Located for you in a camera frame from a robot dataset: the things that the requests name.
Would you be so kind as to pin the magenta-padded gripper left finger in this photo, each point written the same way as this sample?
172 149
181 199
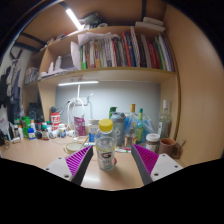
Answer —
78 160

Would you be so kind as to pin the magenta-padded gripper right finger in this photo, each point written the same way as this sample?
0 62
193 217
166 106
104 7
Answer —
148 158

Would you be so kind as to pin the clear bottle with yellow cap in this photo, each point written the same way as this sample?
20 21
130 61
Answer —
105 150

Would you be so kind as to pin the cream ceramic cup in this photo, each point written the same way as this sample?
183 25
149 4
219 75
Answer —
73 147

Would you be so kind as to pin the glass jar with white lid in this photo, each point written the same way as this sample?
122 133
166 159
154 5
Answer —
152 143

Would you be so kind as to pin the brown ceramic mug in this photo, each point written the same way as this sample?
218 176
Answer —
166 146

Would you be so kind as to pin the slim green glass bottle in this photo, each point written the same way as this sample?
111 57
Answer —
139 130

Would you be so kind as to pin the small white bottle blue label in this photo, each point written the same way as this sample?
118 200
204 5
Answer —
62 131

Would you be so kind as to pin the blue and white carton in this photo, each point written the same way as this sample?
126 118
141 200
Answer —
92 130

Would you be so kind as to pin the magenta pouch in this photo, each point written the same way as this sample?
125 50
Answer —
80 126

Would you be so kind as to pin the tall clear bottle gold cap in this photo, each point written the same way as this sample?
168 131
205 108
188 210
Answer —
131 128

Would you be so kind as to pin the tall clear glass bottle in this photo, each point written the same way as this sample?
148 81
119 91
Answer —
164 125

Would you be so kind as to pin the grey thermos flask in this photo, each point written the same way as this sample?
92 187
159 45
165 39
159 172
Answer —
118 128

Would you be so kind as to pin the red and white can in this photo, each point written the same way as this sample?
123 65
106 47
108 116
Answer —
55 120

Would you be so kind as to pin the small white bottle blue cap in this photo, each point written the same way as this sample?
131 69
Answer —
31 134

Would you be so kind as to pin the green plastic bottle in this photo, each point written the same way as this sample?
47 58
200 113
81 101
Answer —
112 110

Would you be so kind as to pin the under-shelf light strip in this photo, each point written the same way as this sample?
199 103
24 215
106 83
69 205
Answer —
78 83

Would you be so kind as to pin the wooden wardrobe door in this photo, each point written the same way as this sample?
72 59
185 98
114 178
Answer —
200 100

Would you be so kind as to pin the wooden shelf unit with books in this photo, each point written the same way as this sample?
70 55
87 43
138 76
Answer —
110 73

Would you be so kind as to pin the ceiling light strip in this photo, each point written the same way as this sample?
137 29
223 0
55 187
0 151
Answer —
73 18

